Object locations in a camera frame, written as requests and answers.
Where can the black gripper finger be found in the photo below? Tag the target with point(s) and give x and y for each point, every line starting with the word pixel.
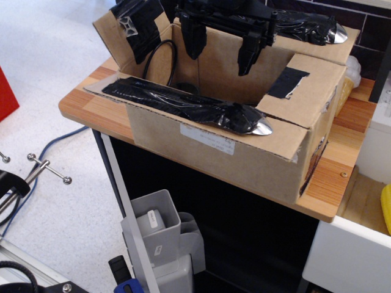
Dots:
pixel 194 37
pixel 252 45

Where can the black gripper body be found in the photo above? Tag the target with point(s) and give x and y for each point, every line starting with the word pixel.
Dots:
pixel 233 17

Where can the brown cardboard box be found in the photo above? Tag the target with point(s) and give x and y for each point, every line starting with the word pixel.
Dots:
pixel 276 165

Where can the black round object in box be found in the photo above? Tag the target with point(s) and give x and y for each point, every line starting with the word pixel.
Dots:
pixel 187 87

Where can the taped aluminium profile left flap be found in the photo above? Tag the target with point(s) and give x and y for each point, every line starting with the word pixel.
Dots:
pixel 138 20

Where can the taped metal spoon rear flap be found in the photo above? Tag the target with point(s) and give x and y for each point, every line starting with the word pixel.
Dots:
pixel 310 27

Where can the yellow sponge block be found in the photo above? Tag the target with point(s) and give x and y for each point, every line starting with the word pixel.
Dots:
pixel 346 90

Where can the white plastic bag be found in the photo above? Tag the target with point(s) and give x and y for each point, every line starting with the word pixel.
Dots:
pixel 353 71

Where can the grey plastic bin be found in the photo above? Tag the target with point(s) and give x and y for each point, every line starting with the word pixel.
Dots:
pixel 158 223

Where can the grey metal table leg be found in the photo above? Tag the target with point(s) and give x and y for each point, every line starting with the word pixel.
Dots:
pixel 131 233

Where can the red box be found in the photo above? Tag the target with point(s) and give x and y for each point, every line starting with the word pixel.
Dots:
pixel 9 103

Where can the yellow object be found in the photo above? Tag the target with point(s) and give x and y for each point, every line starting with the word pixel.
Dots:
pixel 385 204

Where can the white storage box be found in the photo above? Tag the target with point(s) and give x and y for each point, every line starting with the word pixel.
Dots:
pixel 352 253

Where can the metal clamp with black jaw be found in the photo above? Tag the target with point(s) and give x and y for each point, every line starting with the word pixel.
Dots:
pixel 19 187

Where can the grey plastic holder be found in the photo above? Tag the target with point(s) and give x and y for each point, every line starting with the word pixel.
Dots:
pixel 179 255

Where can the blue black tool handle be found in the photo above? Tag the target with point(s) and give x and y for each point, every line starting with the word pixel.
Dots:
pixel 122 276

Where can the aluminium frame rail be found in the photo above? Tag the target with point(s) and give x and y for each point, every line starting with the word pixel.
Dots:
pixel 20 272

